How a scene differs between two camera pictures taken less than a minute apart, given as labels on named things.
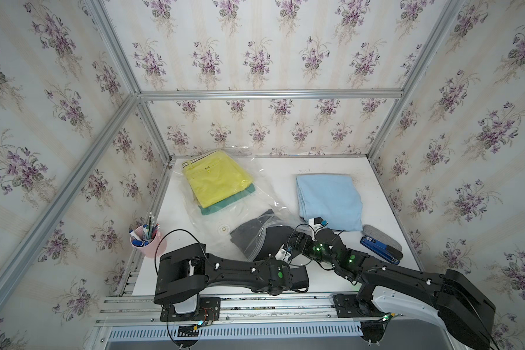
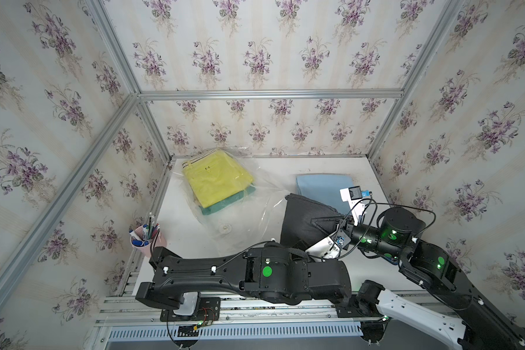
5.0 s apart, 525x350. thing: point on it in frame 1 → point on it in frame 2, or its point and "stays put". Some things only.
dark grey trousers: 258,241 → 298,232
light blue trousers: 335,198 stays put
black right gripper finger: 296,243 → 327,224
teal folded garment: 207,209 stays put
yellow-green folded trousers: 216,176 stays put
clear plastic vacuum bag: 232,206 stays put
